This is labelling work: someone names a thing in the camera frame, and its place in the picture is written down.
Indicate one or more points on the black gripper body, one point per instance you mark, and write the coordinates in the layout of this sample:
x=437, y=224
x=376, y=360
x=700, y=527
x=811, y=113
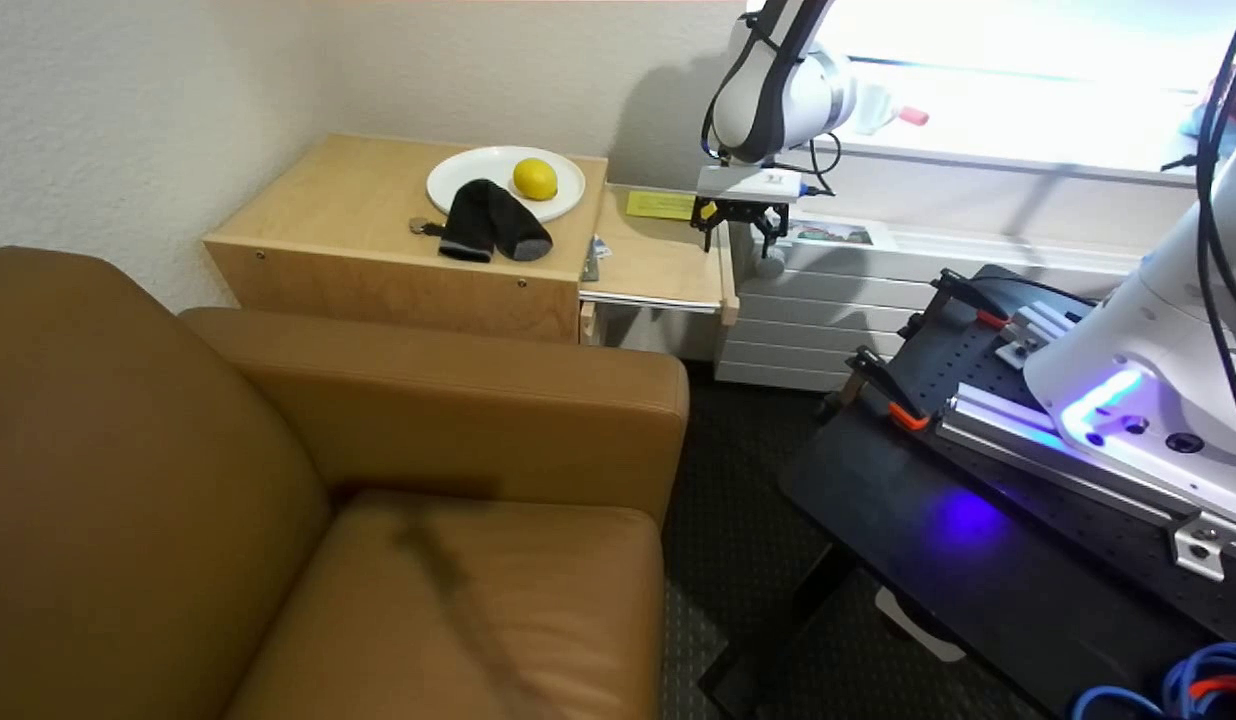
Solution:
x=752, y=197

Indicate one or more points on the wooden top drawer tray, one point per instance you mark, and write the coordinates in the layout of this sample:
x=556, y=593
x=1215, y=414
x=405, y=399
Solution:
x=656, y=266

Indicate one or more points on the dark sock with grey band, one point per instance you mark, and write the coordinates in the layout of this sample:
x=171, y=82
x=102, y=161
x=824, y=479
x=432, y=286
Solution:
x=487, y=222

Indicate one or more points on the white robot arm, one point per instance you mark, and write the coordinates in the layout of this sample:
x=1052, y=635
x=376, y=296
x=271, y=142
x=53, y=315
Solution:
x=1145, y=381

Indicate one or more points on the wooden drawer cabinet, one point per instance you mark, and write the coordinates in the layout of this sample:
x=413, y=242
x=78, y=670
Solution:
x=352, y=232

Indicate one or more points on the white ribbed radiator box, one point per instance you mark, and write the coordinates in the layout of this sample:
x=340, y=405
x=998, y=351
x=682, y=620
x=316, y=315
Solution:
x=837, y=286

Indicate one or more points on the yellow sponge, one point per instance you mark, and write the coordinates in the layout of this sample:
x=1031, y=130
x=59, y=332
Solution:
x=656, y=207

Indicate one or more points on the orange clamp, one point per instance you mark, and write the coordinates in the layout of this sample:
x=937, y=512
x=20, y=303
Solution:
x=882, y=395

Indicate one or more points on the yellow lemon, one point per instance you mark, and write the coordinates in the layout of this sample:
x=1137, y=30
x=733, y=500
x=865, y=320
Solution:
x=532, y=181

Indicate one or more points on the white plate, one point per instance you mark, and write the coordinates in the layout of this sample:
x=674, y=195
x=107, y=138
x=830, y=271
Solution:
x=504, y=166

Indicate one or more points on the brown leather sofa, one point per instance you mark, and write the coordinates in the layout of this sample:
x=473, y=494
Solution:
x=281, y=519

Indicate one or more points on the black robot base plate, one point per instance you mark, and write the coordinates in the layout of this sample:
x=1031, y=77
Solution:
x=1051, y=591

